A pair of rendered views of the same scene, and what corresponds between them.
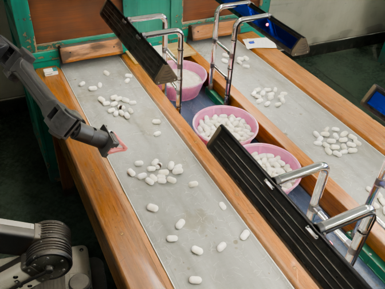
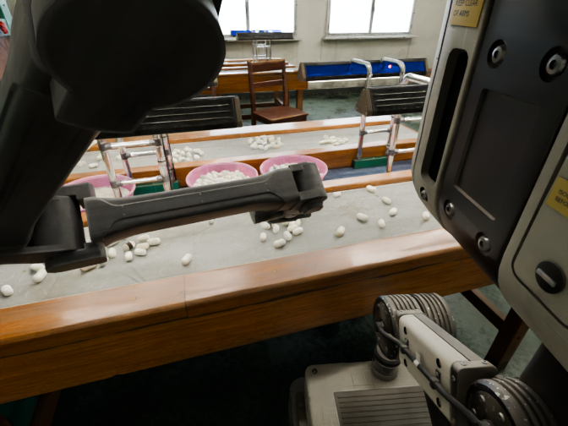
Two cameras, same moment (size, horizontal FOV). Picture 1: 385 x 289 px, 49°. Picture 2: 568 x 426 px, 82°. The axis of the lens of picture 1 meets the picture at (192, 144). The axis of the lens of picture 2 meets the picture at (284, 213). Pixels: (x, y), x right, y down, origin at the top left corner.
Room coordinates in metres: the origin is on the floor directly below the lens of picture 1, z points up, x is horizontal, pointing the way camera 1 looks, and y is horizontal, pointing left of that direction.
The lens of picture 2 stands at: (0.91, 0.91, 1.29)
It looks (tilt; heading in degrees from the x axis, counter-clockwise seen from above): 32 degrees down; 283
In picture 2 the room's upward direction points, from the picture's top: straight up
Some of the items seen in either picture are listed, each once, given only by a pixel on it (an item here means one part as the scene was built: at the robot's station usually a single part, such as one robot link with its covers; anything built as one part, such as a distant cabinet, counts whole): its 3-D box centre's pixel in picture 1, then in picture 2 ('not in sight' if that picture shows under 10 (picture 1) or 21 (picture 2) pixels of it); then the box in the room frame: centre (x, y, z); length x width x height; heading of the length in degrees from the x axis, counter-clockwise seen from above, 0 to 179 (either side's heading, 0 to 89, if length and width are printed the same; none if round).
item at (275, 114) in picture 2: not in sight; (278, 112); (1.68, -2.24, 0.45); 0.44 x 0.43 x 0.91; 47
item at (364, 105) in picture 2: (289, 213); (453, 95); (0.64, -0.22, 1.08); 0.62 x 0.08 x 0.07; 29
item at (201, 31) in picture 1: (215, 28); not in sight; (2.17, -0.08, 0.83); 0.30 x 0.06 x 0.07; 119
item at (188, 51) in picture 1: (160, 53); not in sight; (1.96, 0.19, 0.77); 0.33 x 0.15 x 0.01; 119
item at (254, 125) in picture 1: (224, 132); (223, 186); (1.38, -0.13, 0.72); 0.27 x 0.27 x 0.10
